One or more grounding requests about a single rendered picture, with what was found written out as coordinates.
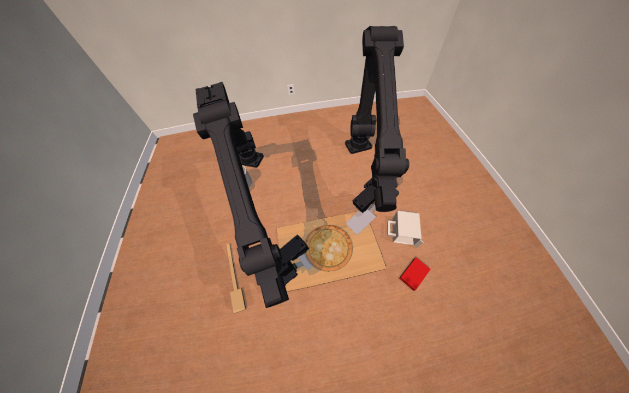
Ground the tan wooden spatula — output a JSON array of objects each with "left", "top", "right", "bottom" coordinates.
[{"left": 227, "top": 244, "right": 246, "bottom": 313}]

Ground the wooden cutting board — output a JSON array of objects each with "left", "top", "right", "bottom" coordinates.
[{"left": 277, "top": 211, "right": 386, "bottom": 292}]

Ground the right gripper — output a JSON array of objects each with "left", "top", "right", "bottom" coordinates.
[{"left": 278, "top": 262, "right": 298, "bottom": 286}]

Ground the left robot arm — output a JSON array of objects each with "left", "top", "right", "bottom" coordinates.
[{"left": 345, "top": 26, "right": 410, "bottom": 213}]

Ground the red rectangular block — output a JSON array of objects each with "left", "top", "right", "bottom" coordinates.
[{"left": 399, "top": 258, "right": 430, "bottom": 291}]

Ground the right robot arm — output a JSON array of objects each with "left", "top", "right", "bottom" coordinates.
[{"left": 193, "top": 82, "right": 309, "bottom": 308}]

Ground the grey metal turner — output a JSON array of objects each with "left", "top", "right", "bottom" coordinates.
[{"left": 293, "top": 253, "right": 313, "bottom": 270}]

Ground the round cheese pizza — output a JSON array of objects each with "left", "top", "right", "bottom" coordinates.
[{"left": 306, "top": 225, "right": 353, "bottom": 271}]

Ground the grey mug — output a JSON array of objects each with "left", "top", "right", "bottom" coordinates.
[{"left": 242, "top": 165, "right": 252, "bottom": 187}]

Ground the grey spatula with brown handle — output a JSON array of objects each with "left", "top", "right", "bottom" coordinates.
[{"left": 346, "top": 201, "right": 376, "bottom": 235}]

